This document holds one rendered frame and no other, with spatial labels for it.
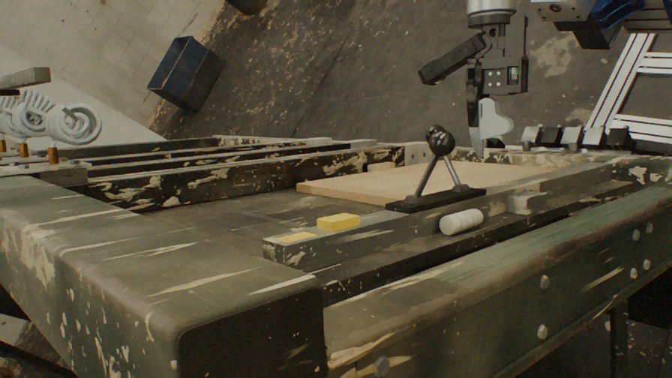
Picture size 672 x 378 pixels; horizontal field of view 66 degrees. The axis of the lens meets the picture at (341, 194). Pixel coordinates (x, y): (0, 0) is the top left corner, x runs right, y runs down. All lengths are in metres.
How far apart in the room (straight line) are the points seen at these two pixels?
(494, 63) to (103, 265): 0.62
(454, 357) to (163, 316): 0.26
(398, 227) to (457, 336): 0.32
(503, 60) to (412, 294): 0.48
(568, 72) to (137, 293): 2.61
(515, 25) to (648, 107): 1.50
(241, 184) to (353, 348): 0.87
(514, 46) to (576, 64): 1.99
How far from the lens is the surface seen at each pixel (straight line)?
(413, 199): 0.79
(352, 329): 0.37
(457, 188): 0.88
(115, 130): 4.78
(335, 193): 1.12
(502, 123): 0.84
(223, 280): 0.32
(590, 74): 2.75
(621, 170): 1.38
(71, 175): 1.06
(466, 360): 0.47
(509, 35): 0.84
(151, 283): 0.33
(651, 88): 2.34
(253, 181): 1.21
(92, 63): 6.13
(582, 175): 1.24
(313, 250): 0.64
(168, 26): 6.35
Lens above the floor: 2.07
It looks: 40 degrees down
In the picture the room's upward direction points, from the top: 56 degrees counter-clockwise
